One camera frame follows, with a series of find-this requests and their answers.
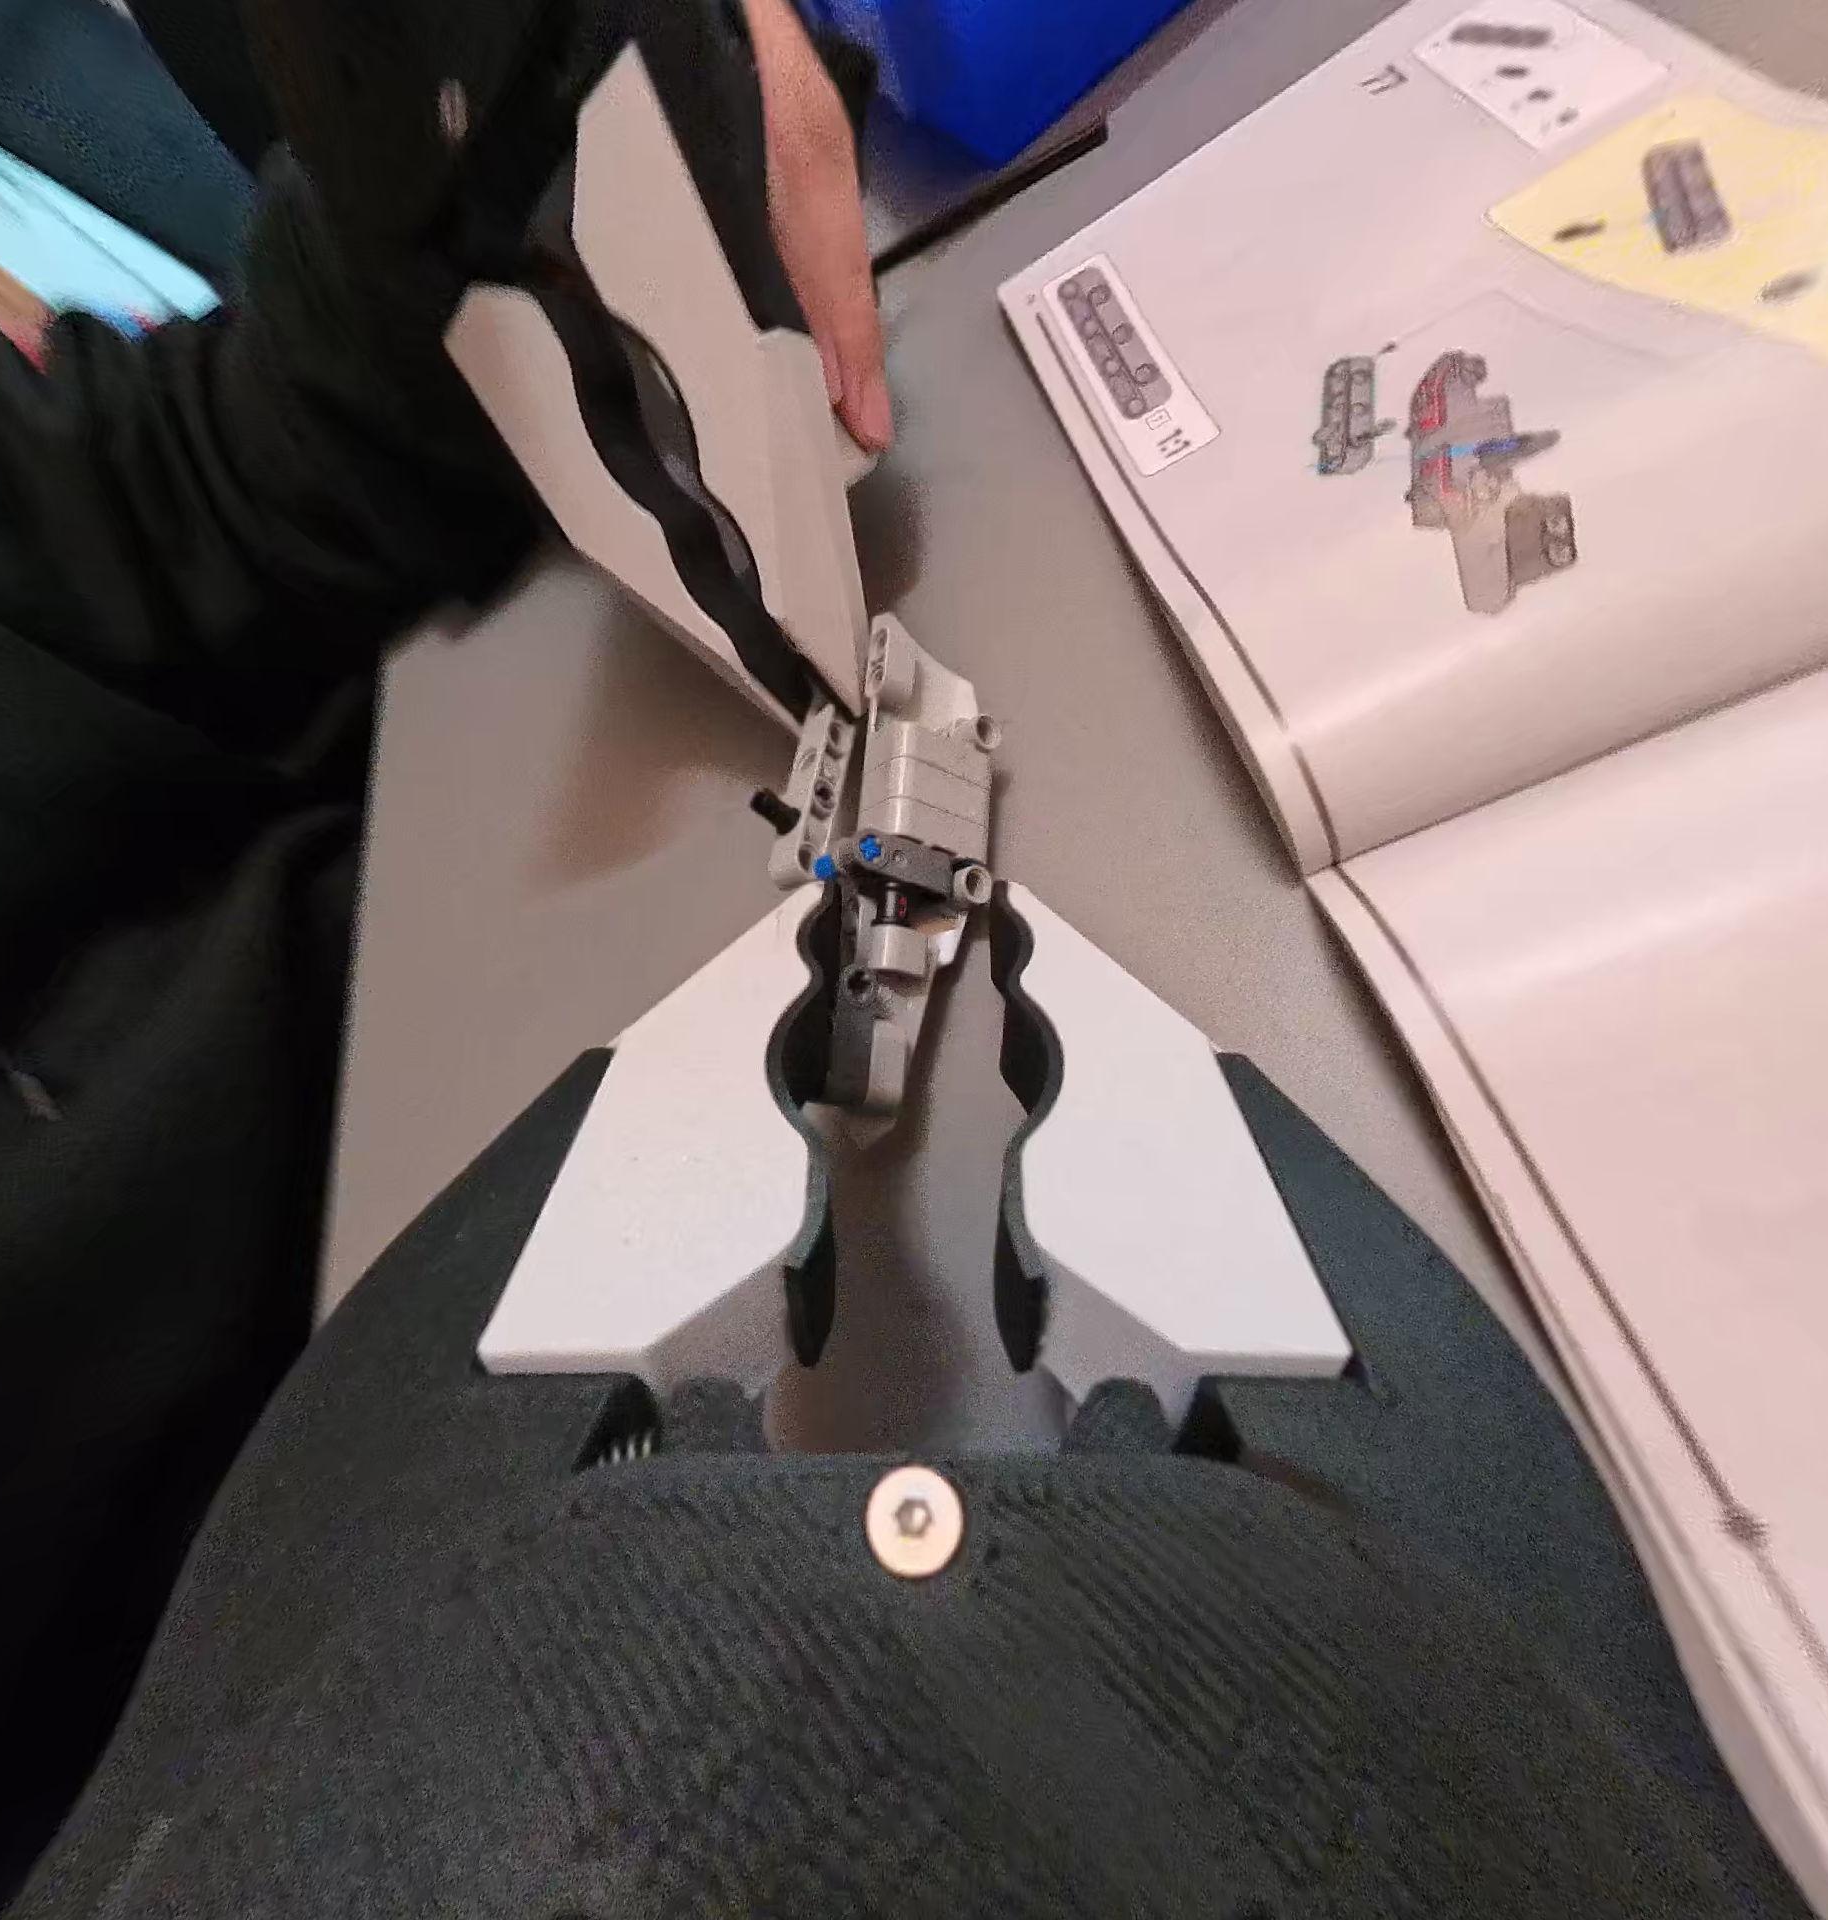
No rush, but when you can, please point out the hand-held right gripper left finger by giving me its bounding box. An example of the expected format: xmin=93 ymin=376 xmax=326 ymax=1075
xmin=476 ymin=880 xmax=855 ymax=1376

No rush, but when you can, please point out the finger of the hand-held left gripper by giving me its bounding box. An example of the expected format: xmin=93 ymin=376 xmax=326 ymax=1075
xmin=570 ymin=36 xmax=881 ymax=719
xmin=446 ymin=281 xmax=843 ymax=740

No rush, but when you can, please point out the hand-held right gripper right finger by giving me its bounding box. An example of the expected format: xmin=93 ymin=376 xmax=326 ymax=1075
xmin=984 ymin=880 xmax=1360 ymax=1382

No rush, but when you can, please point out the grey toy beam with pin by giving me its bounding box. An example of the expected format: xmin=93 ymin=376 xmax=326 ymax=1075
xmin=749 ymin=699 xmax=873 ymax=897

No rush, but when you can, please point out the grey toy brick assembly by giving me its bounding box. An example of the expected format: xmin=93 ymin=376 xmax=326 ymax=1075
xmin=829 ymin=611 xmax=1006 ymax=1157

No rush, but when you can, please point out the person's left hand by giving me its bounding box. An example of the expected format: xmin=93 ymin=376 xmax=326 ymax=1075
xmin=744 ymin=0 xmax=897 ymax=456

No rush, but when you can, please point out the blue plastic bin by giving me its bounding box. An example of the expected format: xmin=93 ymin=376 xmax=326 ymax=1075
xmin=794 ymin=0 xmax=1200 ymax=168

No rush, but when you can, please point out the light blue object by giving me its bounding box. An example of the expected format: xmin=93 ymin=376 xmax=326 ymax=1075
xmin=0 ymin=121 xmax=226 ymax=369

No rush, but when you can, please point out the open instruction booklet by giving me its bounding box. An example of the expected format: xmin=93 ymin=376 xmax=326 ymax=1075
xmin=994 ymin=0 xmax=1828 ymax=1920

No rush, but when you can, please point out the person's black clothing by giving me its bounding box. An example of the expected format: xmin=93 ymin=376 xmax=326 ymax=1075
xmin=0 ymin=148 xmax=556 ymax=1920

